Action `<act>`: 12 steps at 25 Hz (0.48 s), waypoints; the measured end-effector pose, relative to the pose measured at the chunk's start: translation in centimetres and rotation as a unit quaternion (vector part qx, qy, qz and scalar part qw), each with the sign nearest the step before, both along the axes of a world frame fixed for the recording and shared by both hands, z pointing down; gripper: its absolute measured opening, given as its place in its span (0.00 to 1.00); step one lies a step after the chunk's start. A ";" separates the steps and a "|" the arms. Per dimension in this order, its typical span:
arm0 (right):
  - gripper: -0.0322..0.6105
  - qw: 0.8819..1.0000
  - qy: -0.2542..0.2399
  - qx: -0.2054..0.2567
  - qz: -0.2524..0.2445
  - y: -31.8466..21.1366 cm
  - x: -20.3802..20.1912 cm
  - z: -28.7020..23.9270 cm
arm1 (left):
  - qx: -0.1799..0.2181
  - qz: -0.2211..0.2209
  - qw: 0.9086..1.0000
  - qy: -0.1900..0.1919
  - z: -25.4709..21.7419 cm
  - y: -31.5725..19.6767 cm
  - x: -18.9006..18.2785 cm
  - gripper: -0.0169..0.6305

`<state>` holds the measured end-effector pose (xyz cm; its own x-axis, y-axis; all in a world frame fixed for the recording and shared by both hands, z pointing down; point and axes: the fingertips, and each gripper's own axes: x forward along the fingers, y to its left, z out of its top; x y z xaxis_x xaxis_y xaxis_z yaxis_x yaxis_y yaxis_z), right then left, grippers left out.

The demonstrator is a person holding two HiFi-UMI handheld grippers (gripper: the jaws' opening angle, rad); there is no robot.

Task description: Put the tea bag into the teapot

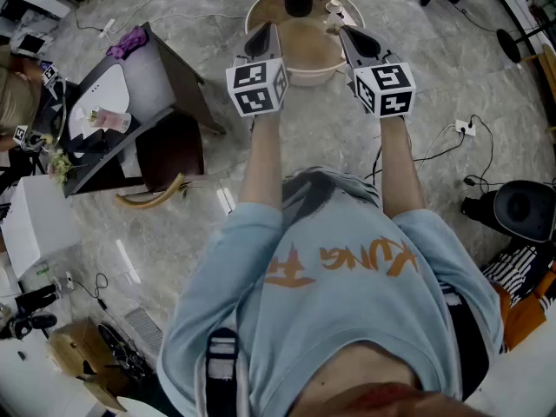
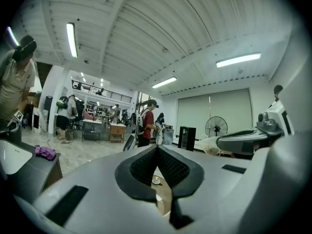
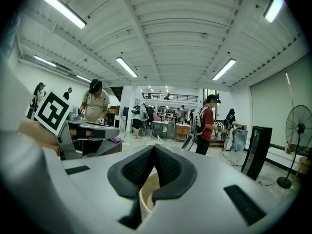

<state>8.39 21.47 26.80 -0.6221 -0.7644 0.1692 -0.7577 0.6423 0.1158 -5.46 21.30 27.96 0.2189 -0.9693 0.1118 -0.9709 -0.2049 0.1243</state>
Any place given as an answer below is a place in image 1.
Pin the black standing fan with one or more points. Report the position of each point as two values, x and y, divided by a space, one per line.
508 44

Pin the round wooden side table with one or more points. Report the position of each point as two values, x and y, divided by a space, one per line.
269 11

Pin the black round device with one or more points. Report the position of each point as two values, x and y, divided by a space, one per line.
521 209

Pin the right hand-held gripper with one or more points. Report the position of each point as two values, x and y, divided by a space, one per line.
386 89

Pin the white tray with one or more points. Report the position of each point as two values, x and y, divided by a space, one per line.
104 94

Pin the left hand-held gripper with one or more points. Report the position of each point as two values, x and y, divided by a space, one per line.
256 87

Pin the light blue t-shirt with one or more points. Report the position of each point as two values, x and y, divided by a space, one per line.
339 319

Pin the floor vent grille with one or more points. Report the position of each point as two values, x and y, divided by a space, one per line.
143 326

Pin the small flower bunch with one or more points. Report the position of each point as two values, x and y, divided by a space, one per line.
61 165

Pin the white cabinet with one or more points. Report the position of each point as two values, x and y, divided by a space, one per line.
35 220

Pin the white power strip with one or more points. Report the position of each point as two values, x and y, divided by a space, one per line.
107 28
462 126

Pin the pink box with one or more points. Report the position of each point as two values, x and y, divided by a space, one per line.
114 121

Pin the person's right forearm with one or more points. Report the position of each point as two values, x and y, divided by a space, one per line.
399 167

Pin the white teacup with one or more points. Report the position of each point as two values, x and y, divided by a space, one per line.
335 3

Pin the person's neck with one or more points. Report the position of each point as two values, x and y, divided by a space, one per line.
330 385

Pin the striped bag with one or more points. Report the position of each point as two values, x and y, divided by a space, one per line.
517 267

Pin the orange bag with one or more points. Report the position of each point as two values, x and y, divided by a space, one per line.
521 319

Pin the brown chair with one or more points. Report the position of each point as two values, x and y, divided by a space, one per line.
169 146

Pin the purple cloth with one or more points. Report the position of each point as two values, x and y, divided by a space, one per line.
130 41

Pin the cardboard box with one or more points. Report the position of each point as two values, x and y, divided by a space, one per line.
74 346

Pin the dark wooden desk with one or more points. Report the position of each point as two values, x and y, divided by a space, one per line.
174 85

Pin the person's left forearm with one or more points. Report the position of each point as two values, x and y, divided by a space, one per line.
262 159

